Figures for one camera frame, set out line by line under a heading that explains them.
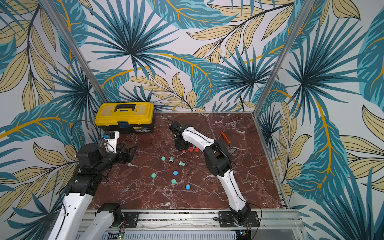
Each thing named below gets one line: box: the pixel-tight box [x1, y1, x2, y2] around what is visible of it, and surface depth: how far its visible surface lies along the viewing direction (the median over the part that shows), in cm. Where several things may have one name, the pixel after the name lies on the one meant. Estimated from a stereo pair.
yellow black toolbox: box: [94, 102, 155, 134], surface depth 98 cm
